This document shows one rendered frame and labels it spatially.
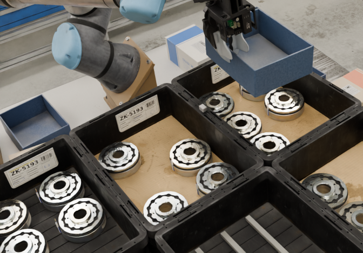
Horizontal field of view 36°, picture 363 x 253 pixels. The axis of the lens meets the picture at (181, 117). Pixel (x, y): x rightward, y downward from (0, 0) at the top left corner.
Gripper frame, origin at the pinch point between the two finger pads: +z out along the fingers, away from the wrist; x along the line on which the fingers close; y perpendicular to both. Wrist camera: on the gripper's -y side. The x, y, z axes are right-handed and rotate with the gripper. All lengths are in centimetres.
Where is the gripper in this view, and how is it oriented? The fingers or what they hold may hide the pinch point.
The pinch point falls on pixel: (228, 54)
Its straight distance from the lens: 119.8
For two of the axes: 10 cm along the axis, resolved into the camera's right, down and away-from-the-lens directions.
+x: 8.8, -4.3, 2.3
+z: 1.8, 7.2, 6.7
